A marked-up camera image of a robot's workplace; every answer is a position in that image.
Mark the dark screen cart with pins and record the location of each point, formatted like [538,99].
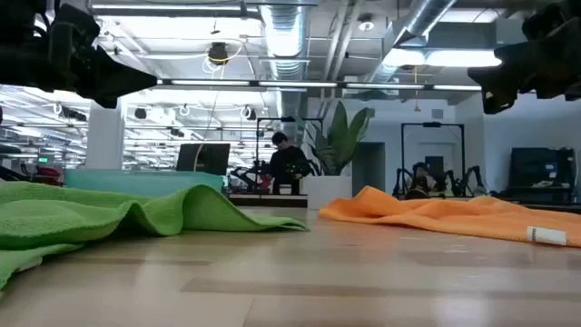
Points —
[540,172]

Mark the snake plant in white pot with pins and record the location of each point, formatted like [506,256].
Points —
[329,193]

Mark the black aluminium table frame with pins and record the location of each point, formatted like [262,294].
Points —
[268,200]

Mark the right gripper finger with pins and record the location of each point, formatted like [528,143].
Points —
[506,77]

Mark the teal plastic basket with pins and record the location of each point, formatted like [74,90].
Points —
[136,181]

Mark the white pillar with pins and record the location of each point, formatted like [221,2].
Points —
[105,136]

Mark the long ceiling light strip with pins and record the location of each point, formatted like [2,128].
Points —
[295,84]

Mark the black ceiling device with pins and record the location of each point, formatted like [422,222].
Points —
[218,52]

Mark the red background equipment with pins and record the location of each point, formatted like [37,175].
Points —
[45,172]

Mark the black background rig frame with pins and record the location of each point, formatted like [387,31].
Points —
[290,119]
[431,124]

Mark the bright ceiling light panel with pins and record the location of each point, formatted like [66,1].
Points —
[454,58]

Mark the orange microfiber towel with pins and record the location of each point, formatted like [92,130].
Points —
[454,218]

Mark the person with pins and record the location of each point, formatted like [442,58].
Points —
[288,163]
[421,179]

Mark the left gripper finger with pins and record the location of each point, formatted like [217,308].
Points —
[118,82]

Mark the silver ceiling duct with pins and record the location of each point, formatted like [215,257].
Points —
[283,41]
[426,16]

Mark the green microfiber towel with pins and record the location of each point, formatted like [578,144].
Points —
[68,218]

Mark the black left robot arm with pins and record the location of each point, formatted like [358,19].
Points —
[18,11]

